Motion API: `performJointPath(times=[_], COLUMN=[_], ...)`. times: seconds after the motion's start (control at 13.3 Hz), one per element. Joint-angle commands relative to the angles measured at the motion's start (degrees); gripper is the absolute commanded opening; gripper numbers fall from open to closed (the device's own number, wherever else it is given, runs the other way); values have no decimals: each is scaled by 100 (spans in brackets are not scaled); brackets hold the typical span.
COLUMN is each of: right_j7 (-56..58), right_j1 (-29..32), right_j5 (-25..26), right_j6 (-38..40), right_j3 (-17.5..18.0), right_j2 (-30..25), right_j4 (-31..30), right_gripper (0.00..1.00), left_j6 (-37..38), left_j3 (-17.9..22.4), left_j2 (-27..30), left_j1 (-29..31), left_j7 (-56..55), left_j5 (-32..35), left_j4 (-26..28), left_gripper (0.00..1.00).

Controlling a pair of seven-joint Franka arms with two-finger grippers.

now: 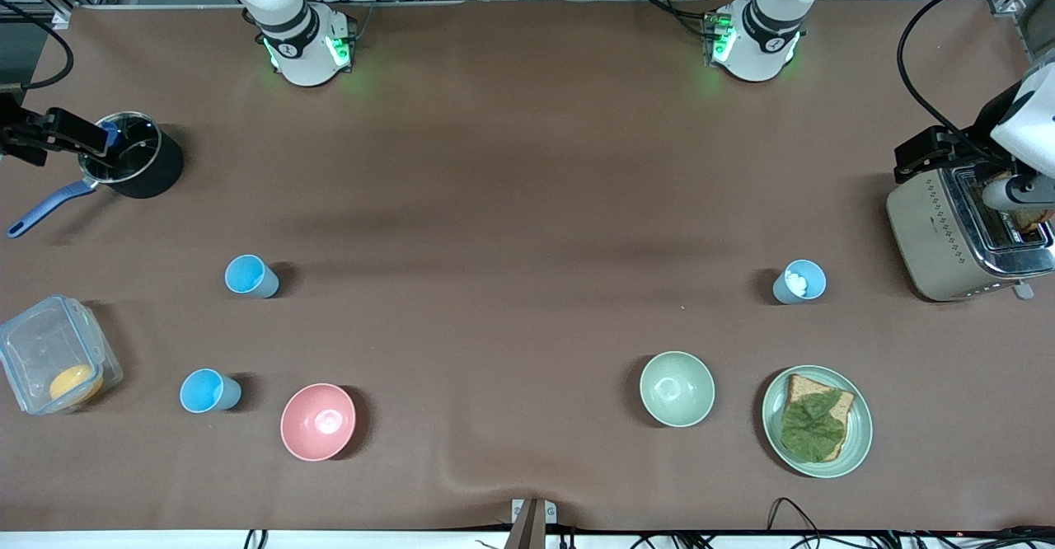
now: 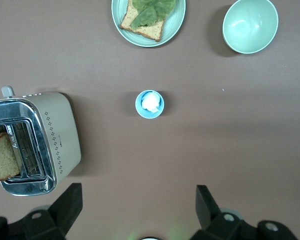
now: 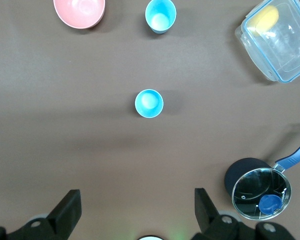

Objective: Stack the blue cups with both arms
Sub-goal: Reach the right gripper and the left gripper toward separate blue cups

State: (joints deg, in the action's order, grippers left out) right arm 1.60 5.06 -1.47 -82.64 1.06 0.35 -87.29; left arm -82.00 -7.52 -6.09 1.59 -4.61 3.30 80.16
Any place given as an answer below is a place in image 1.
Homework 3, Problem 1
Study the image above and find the brown table mat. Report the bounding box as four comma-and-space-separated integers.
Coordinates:
0, 1, 1055, 533

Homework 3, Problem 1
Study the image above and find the pale green bowl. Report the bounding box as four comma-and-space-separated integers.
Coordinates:
639, 350, 717, 429

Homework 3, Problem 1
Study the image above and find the green lettuce leaf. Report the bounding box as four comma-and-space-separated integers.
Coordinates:
779, 390, 848, 464

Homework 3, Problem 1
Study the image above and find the orange round food piece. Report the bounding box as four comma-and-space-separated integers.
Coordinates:
48, 364, 105, 406

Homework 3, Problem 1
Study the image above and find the black looped floor cable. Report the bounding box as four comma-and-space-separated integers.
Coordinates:
767, 496, 825, 549

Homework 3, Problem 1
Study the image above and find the blue cup with white ball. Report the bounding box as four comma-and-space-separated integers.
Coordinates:
771, 259, 828, 306

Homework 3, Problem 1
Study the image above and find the pale green plate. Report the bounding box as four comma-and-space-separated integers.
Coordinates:
761, 364, 874, 480

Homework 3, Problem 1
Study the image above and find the beige and chrome toaster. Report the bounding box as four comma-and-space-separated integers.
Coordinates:
885, 162, 1055, 303

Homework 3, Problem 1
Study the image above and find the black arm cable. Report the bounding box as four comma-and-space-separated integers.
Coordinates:
0, 0, 76, 92
896, 0, 1055, 167

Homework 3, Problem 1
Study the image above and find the clear plastic food container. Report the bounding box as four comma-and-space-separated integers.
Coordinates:
0, 293, 125, 416

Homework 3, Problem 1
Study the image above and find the blue plastic cup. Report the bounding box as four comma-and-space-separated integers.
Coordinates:
179, 368, 243, 415
224, 254, 280, 300

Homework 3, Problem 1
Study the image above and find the pink bowl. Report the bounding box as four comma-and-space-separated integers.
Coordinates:
279, 382, 358, 462

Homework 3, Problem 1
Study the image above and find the metal mount bracket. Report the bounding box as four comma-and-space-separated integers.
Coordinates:
504, 497, 558, 549

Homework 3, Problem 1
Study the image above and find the brown bread slice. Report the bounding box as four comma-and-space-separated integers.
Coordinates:
783, 373, 857, 462

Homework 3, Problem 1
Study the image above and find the black pot with blue handle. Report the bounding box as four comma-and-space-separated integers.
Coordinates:
7, 110, 185, 239

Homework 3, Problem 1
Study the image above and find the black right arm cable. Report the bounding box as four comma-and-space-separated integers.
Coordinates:
0, 0, 76, 92

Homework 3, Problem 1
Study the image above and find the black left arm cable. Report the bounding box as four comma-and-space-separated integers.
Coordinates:
896, 0, 1055, 167

